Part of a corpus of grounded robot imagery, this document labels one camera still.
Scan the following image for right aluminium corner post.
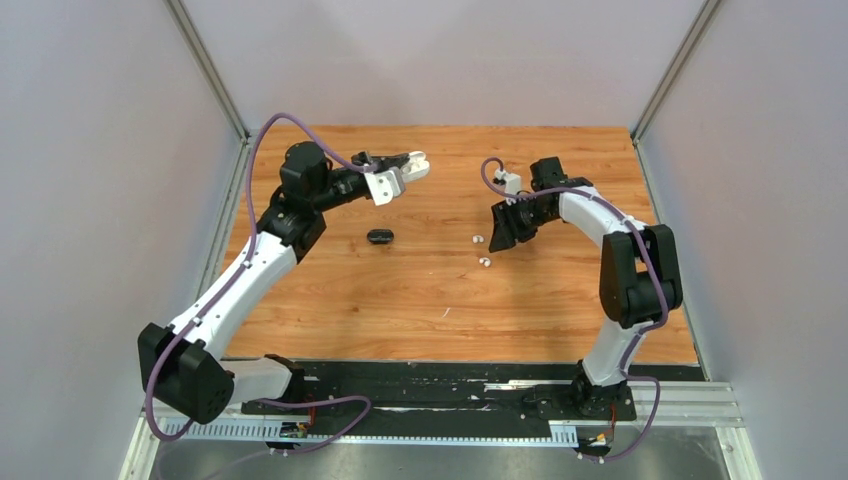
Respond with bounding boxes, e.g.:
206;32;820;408
630;0;724;146

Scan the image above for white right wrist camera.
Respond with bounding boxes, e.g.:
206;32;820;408
492;168;522;205

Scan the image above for slotted cable duct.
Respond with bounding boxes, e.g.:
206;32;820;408
162;418;580;448

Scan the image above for aluminium frame rail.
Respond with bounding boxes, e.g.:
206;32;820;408
140;373;745;429

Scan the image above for white earbud charging case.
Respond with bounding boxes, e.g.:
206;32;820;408
400;151;430;183

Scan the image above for aluminium corner post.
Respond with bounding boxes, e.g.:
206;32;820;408
164;0;250;143
630;0;724;146

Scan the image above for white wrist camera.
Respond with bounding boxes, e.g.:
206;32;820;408
492;168;522;205
364;167;405;206

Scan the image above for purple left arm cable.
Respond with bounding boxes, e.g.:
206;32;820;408
143;112;382;456

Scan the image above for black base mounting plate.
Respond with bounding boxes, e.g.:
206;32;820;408
218;358;708;440

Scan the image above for left aluminium corner post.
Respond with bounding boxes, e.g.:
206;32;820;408
164;0;250;143

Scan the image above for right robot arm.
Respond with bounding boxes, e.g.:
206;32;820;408
480;157;683;418

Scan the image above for black earbud charging case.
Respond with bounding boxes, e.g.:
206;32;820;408
366;229;395;245

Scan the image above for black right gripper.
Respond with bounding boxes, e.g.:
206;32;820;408
489;196;555;254

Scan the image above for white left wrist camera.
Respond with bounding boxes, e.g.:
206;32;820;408
364;167;405;206

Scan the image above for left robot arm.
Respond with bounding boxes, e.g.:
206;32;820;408
137;141;430;425

